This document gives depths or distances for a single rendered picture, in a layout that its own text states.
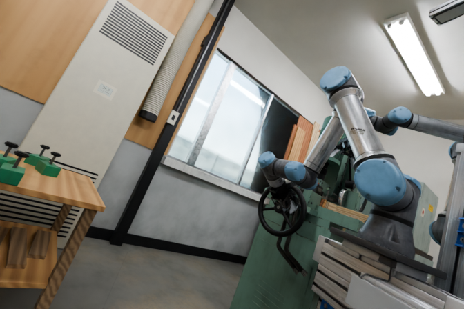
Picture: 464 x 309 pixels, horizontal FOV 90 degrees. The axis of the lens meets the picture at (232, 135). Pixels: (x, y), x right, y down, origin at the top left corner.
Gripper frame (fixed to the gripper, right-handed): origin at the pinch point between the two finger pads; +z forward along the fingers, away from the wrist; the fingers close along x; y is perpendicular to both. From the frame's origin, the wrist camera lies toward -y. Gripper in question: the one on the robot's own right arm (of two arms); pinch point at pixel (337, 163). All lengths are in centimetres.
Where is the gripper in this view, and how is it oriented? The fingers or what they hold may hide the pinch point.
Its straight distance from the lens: 151.3
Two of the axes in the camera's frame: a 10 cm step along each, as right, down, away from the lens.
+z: -2.7, 8.8, 3.9
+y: -2.7, 3.3, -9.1
